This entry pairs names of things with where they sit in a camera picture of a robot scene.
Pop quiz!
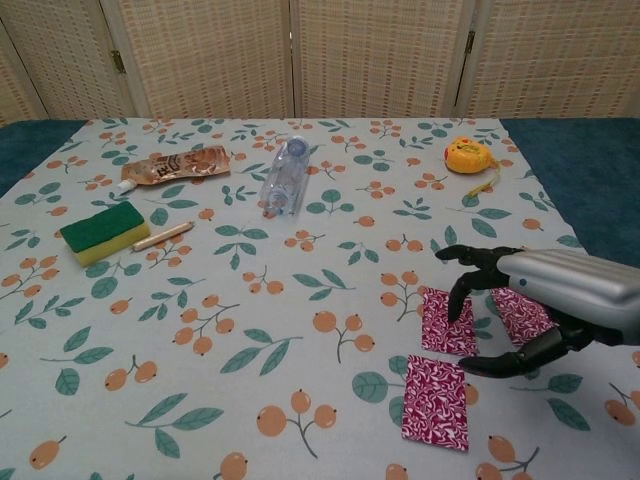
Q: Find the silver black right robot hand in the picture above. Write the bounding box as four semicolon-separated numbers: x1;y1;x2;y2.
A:
434;244;640;384

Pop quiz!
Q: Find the pink patterned pouch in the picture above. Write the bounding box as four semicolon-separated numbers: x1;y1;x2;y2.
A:
421;288;477;356

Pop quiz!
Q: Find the red white patterned packet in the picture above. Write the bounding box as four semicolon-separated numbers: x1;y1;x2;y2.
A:
401;353;471;452

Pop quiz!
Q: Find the yellow tape measure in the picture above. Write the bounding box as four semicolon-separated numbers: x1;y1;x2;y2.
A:
444;137;501;199

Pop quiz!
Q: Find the woven bamboo screen panel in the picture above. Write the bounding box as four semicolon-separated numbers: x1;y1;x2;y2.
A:
0;24;45;126
0;0;139;124
289;0;484;121
99;0;296;121
452;0;640;121

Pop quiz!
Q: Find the floral leaf berry tablecloth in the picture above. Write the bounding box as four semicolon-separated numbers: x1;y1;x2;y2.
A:
0;117;640;480

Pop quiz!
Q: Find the clear plastic water bottle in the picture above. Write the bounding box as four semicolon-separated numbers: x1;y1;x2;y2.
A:
259;134;311;221

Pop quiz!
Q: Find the orange foil snack pouch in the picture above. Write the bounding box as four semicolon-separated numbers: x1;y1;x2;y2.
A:
118;143;232;195

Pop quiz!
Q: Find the light wooden pencil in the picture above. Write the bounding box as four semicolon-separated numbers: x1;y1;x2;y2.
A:
131;220;195;252

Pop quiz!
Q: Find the green yellow sponge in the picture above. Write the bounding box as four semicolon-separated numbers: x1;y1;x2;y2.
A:
58;201;150;267

